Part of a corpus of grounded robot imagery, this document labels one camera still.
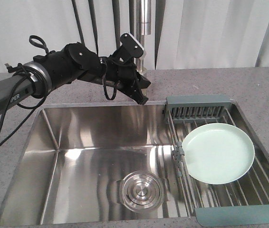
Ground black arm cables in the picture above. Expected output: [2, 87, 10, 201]
[0, 35, 123, 171]

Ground grey-blue wire dish rack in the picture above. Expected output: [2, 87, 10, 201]
[163, 95, 269, 227]

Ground round steel sink drain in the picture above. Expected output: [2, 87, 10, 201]
[117, 171, 165, 213]

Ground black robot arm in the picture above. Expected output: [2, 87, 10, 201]
[0, 43, 151, 115]

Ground white pleated curtain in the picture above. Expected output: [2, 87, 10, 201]
[0, 0, 269, 73]

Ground chrome kitchen faucet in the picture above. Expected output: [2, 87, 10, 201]
[129, 0, 151, 76]

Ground stainless steel sink basin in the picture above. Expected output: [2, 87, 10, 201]
[0, 103, 188, 226]

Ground light green round plate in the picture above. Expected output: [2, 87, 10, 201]
[182, 123, 255, 184]

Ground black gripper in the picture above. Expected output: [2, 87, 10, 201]
[103, 47, 151, 105]

